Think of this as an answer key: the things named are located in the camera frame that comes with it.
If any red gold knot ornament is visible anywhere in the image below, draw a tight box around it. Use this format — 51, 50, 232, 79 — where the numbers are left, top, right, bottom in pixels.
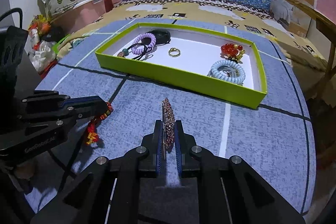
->
84, 102, 114, 145

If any black cord round charm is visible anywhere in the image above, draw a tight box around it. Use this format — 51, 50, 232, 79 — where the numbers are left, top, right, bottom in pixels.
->
117, 43, 153, 60

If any purple spiral hair tie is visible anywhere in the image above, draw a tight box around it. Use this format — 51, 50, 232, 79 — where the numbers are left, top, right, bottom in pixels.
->
130, 32, 157, 55

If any pink rhinestone hair clip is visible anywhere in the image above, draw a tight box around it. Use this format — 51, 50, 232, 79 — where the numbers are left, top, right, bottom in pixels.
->
162, 98, 175, 153

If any black wristband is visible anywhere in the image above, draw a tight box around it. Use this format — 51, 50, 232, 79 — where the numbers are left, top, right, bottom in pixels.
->
150, 30, 171, 46

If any light blue spiral hair tie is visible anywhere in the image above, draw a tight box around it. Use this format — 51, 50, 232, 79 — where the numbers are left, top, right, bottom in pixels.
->
210, 59, 247, 84

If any red bead hair clip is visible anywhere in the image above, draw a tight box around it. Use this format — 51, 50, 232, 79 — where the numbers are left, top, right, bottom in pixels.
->
220, 43, 245, 63

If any white plastic bag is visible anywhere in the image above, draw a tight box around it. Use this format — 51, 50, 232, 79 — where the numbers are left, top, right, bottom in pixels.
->
28, 40, 56, 74

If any blue grid bedspread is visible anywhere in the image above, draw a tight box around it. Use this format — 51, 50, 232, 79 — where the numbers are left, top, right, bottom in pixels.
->
38, 20, 316, 215

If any pink storage box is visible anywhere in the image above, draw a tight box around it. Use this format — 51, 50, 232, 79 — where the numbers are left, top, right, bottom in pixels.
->
51, 0, 114, 34

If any green shallow cardboard box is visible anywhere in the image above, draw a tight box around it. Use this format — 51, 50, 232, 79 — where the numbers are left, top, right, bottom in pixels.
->
95, 23, 267, 109

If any tan cartoon bed sheet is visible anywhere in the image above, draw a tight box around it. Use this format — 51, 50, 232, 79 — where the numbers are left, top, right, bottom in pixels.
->
56, 0, 327, 72

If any cardboard box with picture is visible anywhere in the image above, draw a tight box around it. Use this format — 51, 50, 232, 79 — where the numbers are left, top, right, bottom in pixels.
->
269, 0, 318, 38

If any wooden table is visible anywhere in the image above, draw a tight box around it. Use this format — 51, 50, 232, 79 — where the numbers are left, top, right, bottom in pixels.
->
273, 0, 336, 98

